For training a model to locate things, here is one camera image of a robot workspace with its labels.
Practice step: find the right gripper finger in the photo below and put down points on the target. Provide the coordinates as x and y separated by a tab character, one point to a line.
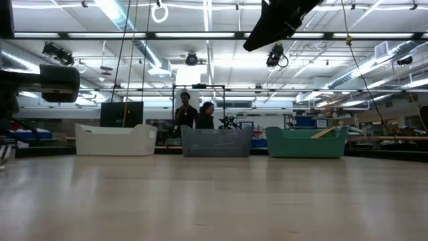
264	30

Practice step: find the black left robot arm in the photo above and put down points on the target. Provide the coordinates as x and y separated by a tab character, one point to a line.
60	83

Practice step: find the background black robot arm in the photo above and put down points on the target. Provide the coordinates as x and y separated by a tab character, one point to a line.
229	122

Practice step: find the round black ceiling fixture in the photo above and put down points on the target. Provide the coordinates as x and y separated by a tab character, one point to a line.
191	59

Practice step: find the white ceiling vent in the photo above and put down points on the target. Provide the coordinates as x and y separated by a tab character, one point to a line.
381	50

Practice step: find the blue storage box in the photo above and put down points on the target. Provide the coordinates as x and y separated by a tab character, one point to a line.
30	135
304	122
259	143

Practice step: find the person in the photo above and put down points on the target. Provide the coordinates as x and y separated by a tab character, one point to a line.
205	118
185	114

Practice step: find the teal plastic bin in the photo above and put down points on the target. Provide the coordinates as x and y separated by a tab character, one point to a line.
301	147

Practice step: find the grey translucent plastic bin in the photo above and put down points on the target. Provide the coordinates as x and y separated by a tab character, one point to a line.
217	144

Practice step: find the wooden workbench top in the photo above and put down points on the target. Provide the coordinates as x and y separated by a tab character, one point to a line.
394	138

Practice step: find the black monitor panel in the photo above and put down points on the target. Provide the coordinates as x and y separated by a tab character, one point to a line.
120	114

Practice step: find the white plastic bin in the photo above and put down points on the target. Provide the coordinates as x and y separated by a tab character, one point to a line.
113	144

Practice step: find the black metal rig frame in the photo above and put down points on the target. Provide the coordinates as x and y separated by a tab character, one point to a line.
199	86

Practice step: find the black metal table frame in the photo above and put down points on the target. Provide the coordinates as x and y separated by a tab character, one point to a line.
168	151

